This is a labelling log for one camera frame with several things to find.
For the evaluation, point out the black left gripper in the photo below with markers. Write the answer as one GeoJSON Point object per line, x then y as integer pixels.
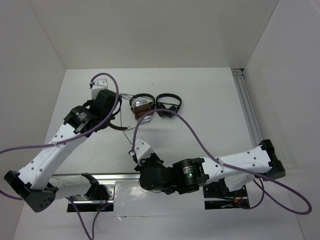
{"type": "Point", "coordinates": [89, 101]}

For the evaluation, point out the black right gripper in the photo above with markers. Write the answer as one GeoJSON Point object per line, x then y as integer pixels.
{"type": "Point", "coordinates": [143, 162]}

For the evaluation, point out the brown silver headphones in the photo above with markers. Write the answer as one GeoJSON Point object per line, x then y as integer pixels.
{"type": "Point", "coordinates": [140, 107]}

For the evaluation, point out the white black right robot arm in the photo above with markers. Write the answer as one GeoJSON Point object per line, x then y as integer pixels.
{"type": "Point", "coordinates": [229, 172]}

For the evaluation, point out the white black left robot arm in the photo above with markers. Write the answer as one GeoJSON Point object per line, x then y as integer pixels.
{"type": "Point", "coordinates": [35, 183]}

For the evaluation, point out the black headphones left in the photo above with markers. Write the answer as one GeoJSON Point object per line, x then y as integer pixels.
{"type": "Point", "coordinates": [143, 95]}

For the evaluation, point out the black headphones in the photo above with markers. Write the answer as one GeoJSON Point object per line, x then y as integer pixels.
{"type": "Point", "coordinates": [143, 95]}
{"type": "Point", "coordinates": [160, 105]}

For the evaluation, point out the black headphones right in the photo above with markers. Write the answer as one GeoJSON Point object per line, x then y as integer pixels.
{"type": "Point", "coordinates": [160, 105]}

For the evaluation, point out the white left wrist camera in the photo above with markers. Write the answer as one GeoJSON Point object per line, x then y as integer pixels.
{"type": "Point", "coordinates": [98, 85]}

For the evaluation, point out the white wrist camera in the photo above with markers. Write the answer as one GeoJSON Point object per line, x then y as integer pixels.
{"type": "Point", "coordinates": [142, 150]}
{"type": "Point", "coordinates": [98, 85]}

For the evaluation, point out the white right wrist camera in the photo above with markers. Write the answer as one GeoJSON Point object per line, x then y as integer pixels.
{"type": "Point", "coordinates": [142, 150]}

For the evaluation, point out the aluminium table edge rail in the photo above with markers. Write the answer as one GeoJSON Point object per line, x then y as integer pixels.
{"type": "Point", "coordinates": [120, 178]}

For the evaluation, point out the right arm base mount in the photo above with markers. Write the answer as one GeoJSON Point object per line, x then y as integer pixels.
{"type": "Point", "coordinates": [214, 199]}

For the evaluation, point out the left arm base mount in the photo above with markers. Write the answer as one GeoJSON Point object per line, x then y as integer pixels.
{"type": "Point", "coordinates": [97, 195]}

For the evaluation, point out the aluminium corner frame rail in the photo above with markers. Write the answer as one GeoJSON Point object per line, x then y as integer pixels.
{"type": "Point", "coordinates": [247, 106]}

